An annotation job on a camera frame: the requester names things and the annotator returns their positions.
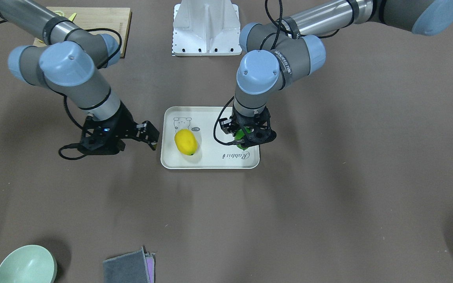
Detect cream rabbit tray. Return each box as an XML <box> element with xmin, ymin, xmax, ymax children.
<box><xmin>160</xmin><ymin>106</ymin><xmax>260</xmax><ymax>169</ymax></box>

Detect grey folded cloth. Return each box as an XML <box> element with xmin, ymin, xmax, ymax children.
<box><xmin>103</xmin><ymin>247</ymin><xmax>156</xmax><ymax>283</ymax></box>

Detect wooden cutting board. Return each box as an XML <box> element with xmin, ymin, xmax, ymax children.
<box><xmin>47</xmin><ymin>6</ymin><xmax>133</xmax><ymax>59</ymax></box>

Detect yellow lemon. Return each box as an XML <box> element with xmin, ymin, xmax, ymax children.
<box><xmin>174</xmin><ymin>129</ymin><xmax>198</xmax><ymax>156</ymax></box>

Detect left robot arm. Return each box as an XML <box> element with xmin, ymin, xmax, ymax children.
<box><xmin>216</xmin><ymin>0</ymin><xmax>453</xmax><ymax>147</ymax></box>

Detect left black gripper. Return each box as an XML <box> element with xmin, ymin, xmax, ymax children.
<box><xmin>219</xmin><ymin>108</ymin><xmax>270</xmax><ymax>136</ymax></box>

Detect mint green bowl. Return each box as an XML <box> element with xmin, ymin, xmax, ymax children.
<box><xmin>0</xmin><ymin>245</ymin><xmax>58</xmax><ymax>283</ymax></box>

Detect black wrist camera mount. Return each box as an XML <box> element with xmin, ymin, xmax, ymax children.
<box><xmin>77</xmin><ymin>115</ymin><xmax>125</xmax><ymax>155</ymax></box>

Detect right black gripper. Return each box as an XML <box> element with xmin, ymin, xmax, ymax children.
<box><xmin>101</xmin><ymin>103</ymin><xmax>160</xmax><ymax>151</ymax></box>

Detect green lime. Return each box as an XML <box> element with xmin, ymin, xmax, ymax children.
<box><xmin>234</xmin><ymin>127</ymin><xmax>251</xmax><ymax>151</ymax></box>

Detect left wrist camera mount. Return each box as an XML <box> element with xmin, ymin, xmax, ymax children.
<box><xmin>241</xmin><ymin>124</ymin><xmax>277</xmax><ymax>147</ymax></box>

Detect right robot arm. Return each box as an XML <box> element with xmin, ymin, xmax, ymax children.
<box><xmin>0</xmin><ymin>0</ymin><xmax>159</xmax><ymax>156</ymax></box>

